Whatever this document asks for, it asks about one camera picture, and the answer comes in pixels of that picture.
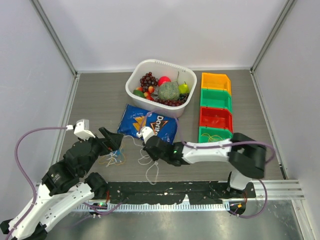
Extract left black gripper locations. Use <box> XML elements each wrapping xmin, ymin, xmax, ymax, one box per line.
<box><xmin>79</xmin><ymin>126</ymin><xmax>124</xmax><ymax>175</ymax></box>

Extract yellow wire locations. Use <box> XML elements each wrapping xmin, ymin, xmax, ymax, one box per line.
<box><xmin>98</xmin><ymin>152</ymin><xmax>127</xmax><ymax>166</ymax></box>
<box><xmin>201</xmin><ymin>132</ymin><xmax>227</xmax><ymax>143</ymax></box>

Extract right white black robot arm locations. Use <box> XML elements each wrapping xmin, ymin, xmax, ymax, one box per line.
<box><xmin>140</xmin><ymin>127</ymin><xmax>274</xmax><ymax>198</ymax></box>

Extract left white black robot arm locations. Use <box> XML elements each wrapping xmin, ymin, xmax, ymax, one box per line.
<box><xmin>0</xmin><ymin>124</ymin><xmax>123</xmax><ymax>240</ymax></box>

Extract blue Doritos chip bag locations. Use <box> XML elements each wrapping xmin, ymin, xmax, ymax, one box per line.
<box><xmin>117</xmin><ymin>104</ymin><xmax>177</xmax><ymax>144</ymax></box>

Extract lower green plastic bin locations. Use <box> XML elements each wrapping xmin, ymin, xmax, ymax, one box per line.
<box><xmin>198</xmin><ymin>126</ymin><xmax>233</xmax><ymax>143</ymax></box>

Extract green plastic bin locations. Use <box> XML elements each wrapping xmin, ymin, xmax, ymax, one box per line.
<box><xmin>198</xmin><ymin>126</ymin><xmax>233</xmax><ymax>143</ymax></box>
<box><xmin>200</xmin><ymin>88</ymin><xmax>233</xmax><ymax>113</ymax></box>

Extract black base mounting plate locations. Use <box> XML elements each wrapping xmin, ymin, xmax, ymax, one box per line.
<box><xmin>108</xmin><ymin>181</ymin><xmax>256</xmax><ymax>205</ymax></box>

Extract green lime fruit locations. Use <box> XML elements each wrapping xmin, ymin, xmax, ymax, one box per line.
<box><xmin>133</xmin><ymin>89</ymin><xmax>145</xmax><ymax>98</ymax></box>

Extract red yellow cherries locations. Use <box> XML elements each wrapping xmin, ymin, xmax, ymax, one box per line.
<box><xmin>136</xmin><ymin>87</ymin><xmax>154</xmax><ymax>101</ymax></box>

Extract lower dark grape bunch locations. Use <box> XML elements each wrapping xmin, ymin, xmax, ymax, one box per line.
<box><xmin>155</xmin><ymin>93</ymin><xmax>189</xmax><ymax>107</ymax></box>

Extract green netted melon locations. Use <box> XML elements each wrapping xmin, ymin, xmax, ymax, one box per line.
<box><xmin>158</xmin><ymin>82</ymin><xmax>180</xmax><ymax>100</ymax></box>

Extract red plastic bin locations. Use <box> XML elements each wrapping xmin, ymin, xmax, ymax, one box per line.
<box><xmin>199</xmin><ymin>106</ymin><xmax>234</xmax><ymax>133</ymax></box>

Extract green pear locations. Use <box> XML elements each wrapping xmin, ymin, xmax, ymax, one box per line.
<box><xmin>178</xmin><ymin>82</ymin><xmax>190</xmax><ymax>94</ymax></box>

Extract white plastic fruit tub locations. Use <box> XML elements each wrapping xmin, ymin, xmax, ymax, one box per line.
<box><xmin>125</xmin><ymin>59</ymin><xmax>197</xmax><ymax>118</ymax></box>

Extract dark red grape bunch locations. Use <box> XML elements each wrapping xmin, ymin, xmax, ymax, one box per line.
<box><xmin>139</xmin><ymin>72</ymin><xmax>159</xmax><ymax>87</ymax></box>

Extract upper green plastic bin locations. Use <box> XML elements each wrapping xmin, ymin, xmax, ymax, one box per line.
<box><xmin>200</xmin><ymin>88</ymin><xmax>233</xmax><ymax>113</ymax></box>

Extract red apple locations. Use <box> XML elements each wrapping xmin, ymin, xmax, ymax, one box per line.
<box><xmin>158</xmin><ymin>76</ymin><xmax>171</xmax><ymax>87</ymax></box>

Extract orange plastic bin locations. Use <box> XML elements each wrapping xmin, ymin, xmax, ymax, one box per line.
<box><xmin>201</xmin><ymin>72</ymin><xmax>232</xmax><ymax>96</ymax></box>

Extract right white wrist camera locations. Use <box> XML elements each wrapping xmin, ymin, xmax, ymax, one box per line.
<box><xmin>136</xmin><ymin>126</ymin><xmax>155</xmax><ymax>144</ymax></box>

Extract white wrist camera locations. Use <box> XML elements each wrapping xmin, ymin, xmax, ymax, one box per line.
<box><xmin>136</xmin><ymin>126</ymin><xmax>155</xmax><ymax>144</ymax></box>
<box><xmin>66</xmin><ymin>119</ymin><xmax>96</xmax><ymax>141</ymax></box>

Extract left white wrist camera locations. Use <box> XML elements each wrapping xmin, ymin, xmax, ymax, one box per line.
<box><xmin>66</xmin><ymin>119</ymin><xmax>96</xmax><ymax>141</ymax></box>

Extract white slotted cable duct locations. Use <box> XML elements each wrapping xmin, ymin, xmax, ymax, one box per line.
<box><xmin>72</xmin><ymin>201</ymin><xmax>230</xmax><ymax>212</ymax></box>

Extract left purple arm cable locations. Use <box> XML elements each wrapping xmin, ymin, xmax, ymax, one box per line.
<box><xmin>4</xmin><ymin>126</ymin><xmax>123</xmax><ymax>240</ymax></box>

